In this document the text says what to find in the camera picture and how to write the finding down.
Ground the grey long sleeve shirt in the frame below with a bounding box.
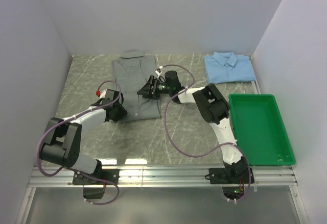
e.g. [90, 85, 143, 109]
[112, 51, 161, 122]

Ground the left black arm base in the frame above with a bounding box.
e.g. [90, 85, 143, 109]
[72, 168, 120, 205]

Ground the aluminium mounting rail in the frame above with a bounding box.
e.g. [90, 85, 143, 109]
[16, 164, 309, 223]

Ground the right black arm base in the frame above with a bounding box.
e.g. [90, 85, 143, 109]
[204, 167, 255, 203]

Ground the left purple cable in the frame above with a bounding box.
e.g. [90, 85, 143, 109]
[36, 80, 123, 206]

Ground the folded light blue shirt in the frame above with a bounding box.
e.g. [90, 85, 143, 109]
[204, 52, 256, 84]

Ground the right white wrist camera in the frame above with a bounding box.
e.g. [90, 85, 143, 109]
[155, 66, 163, 78]

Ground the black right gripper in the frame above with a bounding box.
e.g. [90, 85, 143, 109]
[137, 76, 173, 100]

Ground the green plastic tray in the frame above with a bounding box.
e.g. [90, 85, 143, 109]
[229, 94, 296, 166]

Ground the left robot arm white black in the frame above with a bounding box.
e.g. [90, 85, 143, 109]
[37, 89, 127, 184]

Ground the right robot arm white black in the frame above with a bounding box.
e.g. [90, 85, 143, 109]
[137, 69, 251, 183]

